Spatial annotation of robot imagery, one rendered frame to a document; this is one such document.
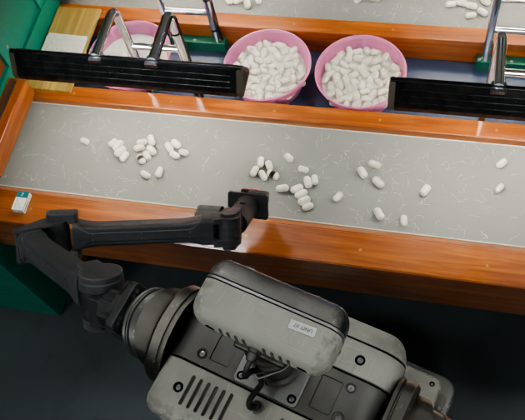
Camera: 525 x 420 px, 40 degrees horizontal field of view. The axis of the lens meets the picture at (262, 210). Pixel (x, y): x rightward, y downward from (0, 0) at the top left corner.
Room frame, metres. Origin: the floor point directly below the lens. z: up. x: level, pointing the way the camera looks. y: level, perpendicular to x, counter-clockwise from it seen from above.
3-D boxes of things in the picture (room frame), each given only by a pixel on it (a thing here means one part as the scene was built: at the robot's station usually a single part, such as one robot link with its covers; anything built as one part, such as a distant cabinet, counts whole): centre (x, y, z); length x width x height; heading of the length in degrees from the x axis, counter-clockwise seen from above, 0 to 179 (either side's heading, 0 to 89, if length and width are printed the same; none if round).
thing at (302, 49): (1.39, -0.13, 0.72); 0.27 x 0.27 x 0.10
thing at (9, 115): (1.39, 0.65, 0.83); 0.30 x 0.06 x 0.07; 154
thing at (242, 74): (1.25, 0.23, 1.08); 0.62 x 0.08 x 0.07; 64
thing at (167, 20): (1.32, 0.19, 0.90); 0.20 x 0.19 x 0.45; 64
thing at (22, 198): (1.15, 0.65, 0.77); 0.06 x 0.04 x 0.02; 154
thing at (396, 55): (1.27, -0.39, 0.72); 0.27 x 0.27 x 0.10
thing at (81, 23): (1.67, 0.46, 0.77); 0.33 x 0.15 x 0.01; 154
